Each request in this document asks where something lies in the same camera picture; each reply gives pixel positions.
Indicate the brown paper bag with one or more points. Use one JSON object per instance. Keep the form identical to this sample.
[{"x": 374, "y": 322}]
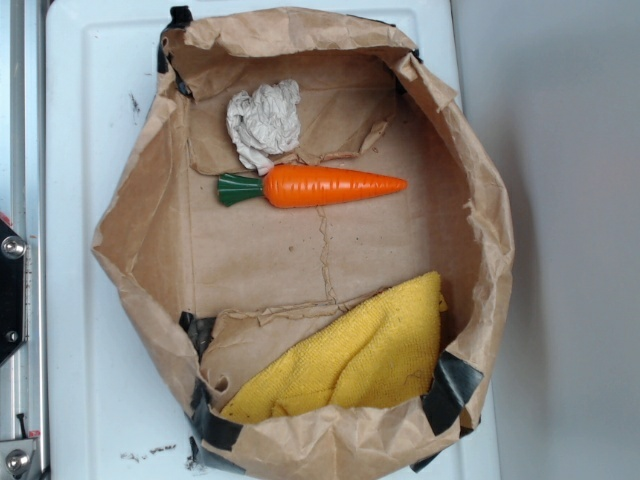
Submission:
[{"x": 217, "y": 293}]

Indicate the yellow microfiber cloth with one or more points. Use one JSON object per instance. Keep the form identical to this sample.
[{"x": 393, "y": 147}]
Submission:
[{"x": 380, "y": 354}]

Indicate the orange plastic toy carrot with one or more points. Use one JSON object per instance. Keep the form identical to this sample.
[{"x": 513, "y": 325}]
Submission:
[{"x": 297, "y": 186}]

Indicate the black metal bracket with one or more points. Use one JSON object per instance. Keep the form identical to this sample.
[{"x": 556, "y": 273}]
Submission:
[{"x": 12, "y": 290}]

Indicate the aluminium frame rail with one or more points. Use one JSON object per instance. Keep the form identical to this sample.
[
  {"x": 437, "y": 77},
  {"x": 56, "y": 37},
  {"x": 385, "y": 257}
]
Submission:
[{"x": 24, "y": 400}]

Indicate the crumpled white paper ball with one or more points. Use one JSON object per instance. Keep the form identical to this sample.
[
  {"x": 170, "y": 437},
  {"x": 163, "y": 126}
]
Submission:
[{"x": 264, "y": 123}]

